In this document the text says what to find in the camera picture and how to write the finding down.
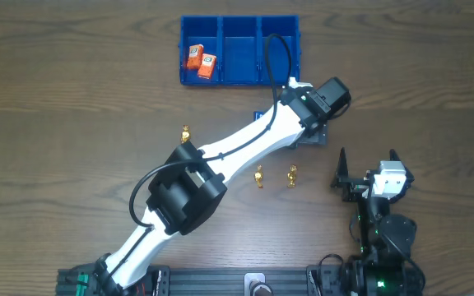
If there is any orange candy box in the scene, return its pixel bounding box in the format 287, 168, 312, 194
186, 44, 204, 71
197, 53, 217, 80

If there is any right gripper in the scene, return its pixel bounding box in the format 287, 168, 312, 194
330, 146, 415, 202

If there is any blue tray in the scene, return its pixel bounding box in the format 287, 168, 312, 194
178, 15, 302, 87

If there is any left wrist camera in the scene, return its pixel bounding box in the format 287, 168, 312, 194
288, 76, 314, 90

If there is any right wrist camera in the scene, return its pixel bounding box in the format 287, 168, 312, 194
370, 160, 408, 197

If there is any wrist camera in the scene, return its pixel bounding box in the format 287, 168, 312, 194
370, 160, 408, 197
288, 76, 314, 90

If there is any mounting rail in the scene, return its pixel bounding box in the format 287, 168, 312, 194
55, 265, 423, 296

